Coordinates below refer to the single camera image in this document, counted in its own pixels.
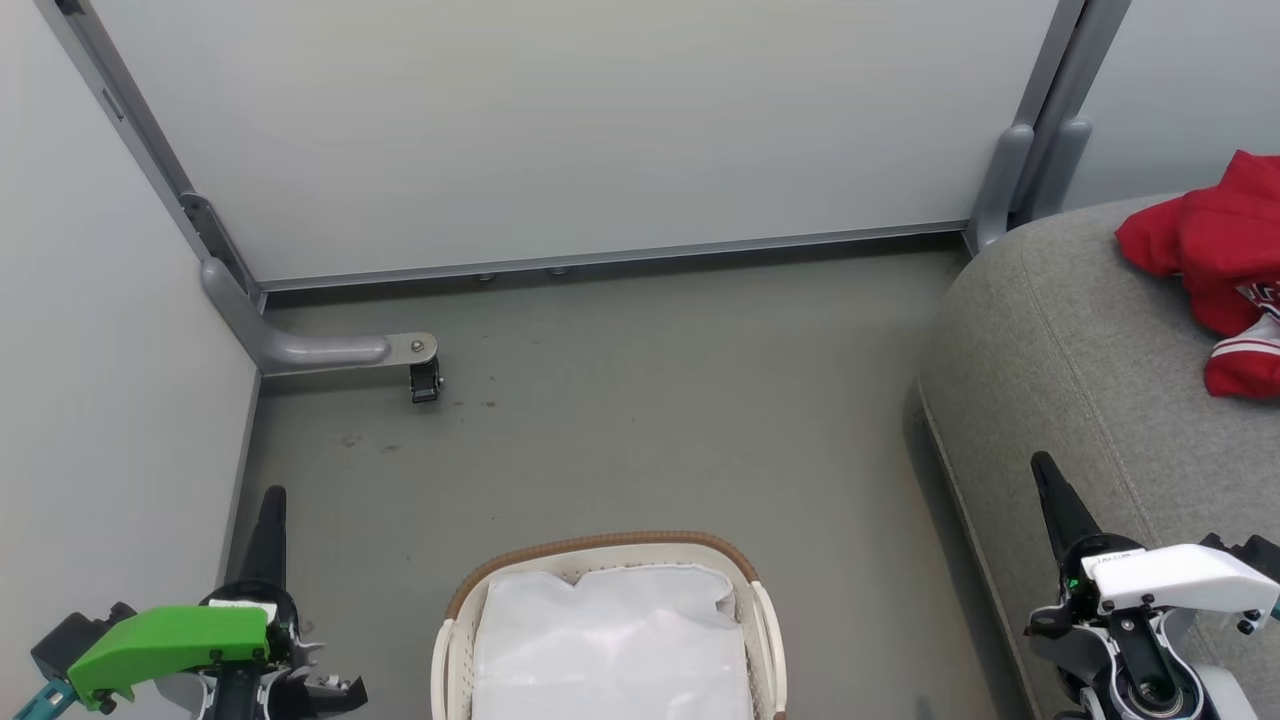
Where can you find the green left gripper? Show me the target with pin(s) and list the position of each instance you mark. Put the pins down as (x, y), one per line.
(165, 640)

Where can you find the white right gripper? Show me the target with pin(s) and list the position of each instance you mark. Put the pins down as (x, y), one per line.
(1175, 575)

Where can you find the red jersey number 23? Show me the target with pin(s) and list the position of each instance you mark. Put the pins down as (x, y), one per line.
(1250, 365)

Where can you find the red jersey with white trim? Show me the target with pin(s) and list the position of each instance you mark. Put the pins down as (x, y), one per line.
(1215, 240)

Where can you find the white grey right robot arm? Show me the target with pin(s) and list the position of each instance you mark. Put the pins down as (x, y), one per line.
(1140, 665)

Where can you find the white laundry basket brown rim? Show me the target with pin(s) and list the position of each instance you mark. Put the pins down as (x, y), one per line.
(455, 640)

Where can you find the white liner cloth in basket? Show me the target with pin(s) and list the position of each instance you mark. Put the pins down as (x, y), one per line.
(610, 645)

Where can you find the grey fabric sofa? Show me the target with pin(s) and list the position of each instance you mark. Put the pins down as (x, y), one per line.
(1060, 370)

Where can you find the long grey partition foot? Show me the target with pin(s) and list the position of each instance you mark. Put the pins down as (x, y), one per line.
(300, 350)

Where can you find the black caster wheel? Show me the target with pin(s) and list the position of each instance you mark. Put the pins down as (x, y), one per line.
(425, 382)

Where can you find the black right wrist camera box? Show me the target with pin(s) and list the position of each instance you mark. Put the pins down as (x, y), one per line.
(1250, 552)

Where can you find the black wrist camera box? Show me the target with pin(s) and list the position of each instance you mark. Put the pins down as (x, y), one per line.
(75, 635)
(1250, 552)

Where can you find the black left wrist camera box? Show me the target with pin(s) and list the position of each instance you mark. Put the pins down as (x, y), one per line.
(75, 635)

